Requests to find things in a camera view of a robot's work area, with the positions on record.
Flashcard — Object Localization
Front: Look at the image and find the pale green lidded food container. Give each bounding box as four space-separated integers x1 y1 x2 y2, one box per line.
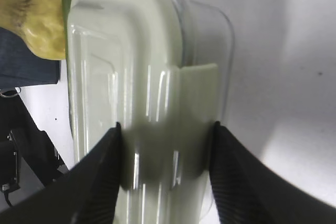
64 0 235 223

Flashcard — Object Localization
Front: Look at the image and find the silver zipper pull ring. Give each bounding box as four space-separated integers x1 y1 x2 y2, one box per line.
0 89 20 98

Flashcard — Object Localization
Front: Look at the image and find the yellow toy pear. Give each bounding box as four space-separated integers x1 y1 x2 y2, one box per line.
1 0 66 61

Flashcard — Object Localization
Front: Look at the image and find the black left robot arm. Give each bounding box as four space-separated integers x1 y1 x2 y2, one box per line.
1 96 69 210

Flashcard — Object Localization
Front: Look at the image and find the dark blue zippered lunch bag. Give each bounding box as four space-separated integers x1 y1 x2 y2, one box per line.
0 28 60 89

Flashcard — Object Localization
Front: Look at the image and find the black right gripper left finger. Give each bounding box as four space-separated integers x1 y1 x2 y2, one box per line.
1 123 122 223

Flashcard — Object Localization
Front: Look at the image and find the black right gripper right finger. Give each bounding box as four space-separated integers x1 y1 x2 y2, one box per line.
209 122 335 223

